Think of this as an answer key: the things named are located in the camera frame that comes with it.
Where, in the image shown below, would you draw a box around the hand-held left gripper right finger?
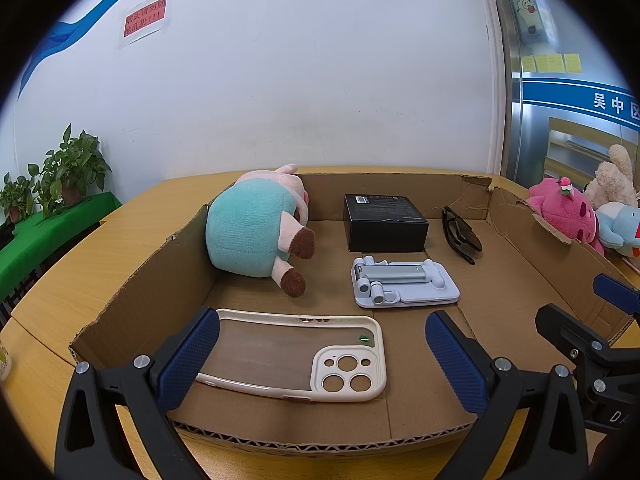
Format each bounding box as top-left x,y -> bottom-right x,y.
425,310 -> 591,480

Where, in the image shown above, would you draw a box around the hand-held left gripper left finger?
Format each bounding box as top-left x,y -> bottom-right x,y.
55,306 -> 221,480

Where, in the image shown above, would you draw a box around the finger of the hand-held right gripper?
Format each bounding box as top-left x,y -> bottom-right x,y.
535,302 -> 640,396
592,274 -> 640,317

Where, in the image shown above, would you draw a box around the white phone case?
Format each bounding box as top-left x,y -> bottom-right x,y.
192,308 -> 388,403

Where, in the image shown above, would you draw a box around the large cardboard box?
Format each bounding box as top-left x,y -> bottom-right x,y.
69,172 -> 640,458

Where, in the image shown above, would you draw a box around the white folding phone stand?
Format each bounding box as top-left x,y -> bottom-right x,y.
350,255 -> 461,309

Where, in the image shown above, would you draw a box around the black sunglasses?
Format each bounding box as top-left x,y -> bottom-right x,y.
441,205 -> 484,265

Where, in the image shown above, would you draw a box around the black product box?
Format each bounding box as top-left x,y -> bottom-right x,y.
343,192 -> 430,252

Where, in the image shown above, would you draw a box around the light blue plush toy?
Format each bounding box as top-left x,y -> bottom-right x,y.
595,201 -> 640,261

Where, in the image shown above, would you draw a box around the pink plush toy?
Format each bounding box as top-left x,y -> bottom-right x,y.
527,176 -> 606,256

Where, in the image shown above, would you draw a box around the beige plush toy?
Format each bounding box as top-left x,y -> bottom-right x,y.
582,144 -> 640,209

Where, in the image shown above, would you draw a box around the teal and pink pig plush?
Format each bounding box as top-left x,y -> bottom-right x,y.
205,163 -> 317,299

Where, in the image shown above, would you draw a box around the green tablecloth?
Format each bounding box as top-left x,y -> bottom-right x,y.
0,191 -> 123,306

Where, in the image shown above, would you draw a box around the blue window banner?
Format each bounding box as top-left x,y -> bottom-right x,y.
520,77 -> 640,132

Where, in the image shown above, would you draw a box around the large potted plant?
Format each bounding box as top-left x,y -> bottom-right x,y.
27,123 -> 113,218

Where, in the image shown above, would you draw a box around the small potted plant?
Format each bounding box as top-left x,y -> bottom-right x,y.
0,172 -> 36,226

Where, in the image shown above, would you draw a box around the cartoon poster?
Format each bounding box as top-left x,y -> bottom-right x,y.
510,0 -> 558,47

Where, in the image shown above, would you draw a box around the metal door frame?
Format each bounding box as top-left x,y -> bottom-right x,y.
482,0 -> 526,181

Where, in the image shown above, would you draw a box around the red paper wall sign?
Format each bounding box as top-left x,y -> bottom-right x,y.
122,0 -> 168,41

